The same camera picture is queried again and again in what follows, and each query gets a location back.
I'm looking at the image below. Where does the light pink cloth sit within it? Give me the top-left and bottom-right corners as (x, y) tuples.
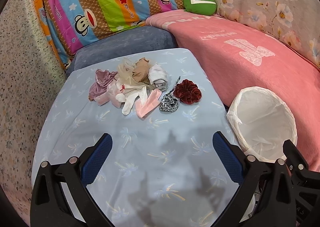
(94, 81), (121, 108)

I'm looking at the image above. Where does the white sock with red trim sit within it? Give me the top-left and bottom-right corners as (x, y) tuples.
(116, 83), (148, 115)

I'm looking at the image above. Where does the mauve satin cloth bag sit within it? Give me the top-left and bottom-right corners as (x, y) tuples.
(88, 69), (118, 101)

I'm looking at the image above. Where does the dark red velvet scrunchie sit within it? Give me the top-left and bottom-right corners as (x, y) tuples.
(173, 79), (202, 105)

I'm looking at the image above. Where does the pink paper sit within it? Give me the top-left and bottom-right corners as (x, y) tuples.
(135, 88), (162, 119)

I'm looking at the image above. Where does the leopard print scrunchie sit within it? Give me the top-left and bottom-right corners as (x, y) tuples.
(159, 77), (181, 113)

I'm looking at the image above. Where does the beige tulle mesh scrap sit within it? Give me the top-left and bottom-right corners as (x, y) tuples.
(116, 58), (139, 86)

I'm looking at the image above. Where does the tan stocking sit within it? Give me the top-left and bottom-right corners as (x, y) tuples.
(132, 57), (151, 83)

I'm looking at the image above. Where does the white grey sock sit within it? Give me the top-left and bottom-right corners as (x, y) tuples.
(148, 64), (168, 92)

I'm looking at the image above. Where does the trash bin with white liner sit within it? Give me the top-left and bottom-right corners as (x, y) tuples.
(227, 87), (297, 163)

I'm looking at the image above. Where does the pink blanket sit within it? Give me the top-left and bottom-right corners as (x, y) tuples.
(146, 10), (319, 171)

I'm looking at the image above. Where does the blue-grey velvet pillow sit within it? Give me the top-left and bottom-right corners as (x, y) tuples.
(66, 26), (178, 76)

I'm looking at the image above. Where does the green checkmark plush cushion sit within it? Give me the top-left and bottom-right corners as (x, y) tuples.
(183, 0), (217, 16)

